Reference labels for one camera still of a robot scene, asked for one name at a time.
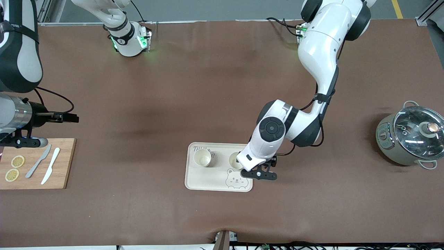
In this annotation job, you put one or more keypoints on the grey metal camera mount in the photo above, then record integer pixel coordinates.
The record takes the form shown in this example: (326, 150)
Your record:
(223, 241)

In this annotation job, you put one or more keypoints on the white tray with bear print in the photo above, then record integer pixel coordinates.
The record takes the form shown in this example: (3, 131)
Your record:
(215, 177)

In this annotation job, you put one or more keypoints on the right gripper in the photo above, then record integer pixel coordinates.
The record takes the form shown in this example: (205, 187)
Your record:
(39, 118)

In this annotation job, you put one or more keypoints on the white plastic cup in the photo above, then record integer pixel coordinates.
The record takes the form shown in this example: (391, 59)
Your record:
(233, 161)
(202, 158)

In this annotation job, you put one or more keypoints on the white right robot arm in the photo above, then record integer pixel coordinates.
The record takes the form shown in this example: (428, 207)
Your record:
(20, 59)

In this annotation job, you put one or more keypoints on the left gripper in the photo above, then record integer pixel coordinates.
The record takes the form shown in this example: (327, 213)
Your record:
(273, 163)

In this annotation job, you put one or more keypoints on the wooden cutting board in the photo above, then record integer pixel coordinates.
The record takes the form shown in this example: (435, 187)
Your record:
(34, 166)

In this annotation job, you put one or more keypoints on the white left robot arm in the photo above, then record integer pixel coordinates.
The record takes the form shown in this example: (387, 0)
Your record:
(319, 41)

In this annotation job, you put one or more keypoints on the aluminium frame post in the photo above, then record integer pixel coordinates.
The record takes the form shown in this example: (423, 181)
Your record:
(45, 14)
(428, 12)

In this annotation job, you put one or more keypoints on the yellow lemon slice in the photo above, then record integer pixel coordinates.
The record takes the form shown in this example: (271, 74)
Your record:
(17, 161)
(12, 175)

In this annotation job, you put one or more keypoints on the grey cooking pot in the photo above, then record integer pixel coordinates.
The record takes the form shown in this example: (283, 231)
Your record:
(392, 151)

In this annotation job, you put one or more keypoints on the white plastic knife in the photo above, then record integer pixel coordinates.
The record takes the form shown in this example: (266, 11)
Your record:
(51, 166)

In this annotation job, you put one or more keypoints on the glass pot lid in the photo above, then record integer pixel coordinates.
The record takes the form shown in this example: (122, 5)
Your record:
(412, 135)

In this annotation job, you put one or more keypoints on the grey plastic knife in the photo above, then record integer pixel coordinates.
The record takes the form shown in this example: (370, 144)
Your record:
(36, 163)

